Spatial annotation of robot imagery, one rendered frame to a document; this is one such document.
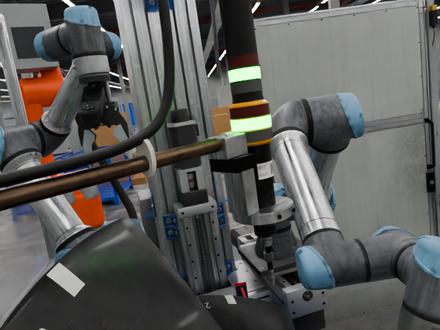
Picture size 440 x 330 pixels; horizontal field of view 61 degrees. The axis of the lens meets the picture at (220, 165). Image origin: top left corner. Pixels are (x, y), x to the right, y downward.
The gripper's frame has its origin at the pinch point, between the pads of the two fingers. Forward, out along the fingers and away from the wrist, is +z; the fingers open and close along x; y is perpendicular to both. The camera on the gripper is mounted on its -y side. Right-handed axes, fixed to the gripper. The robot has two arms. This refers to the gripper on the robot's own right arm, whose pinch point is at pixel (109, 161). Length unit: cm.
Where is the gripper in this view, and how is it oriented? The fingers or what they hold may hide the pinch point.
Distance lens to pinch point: 93.0
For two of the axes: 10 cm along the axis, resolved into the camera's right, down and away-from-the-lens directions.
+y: -1.2, -1.6, 9.8
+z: 1.5, 9.7, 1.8
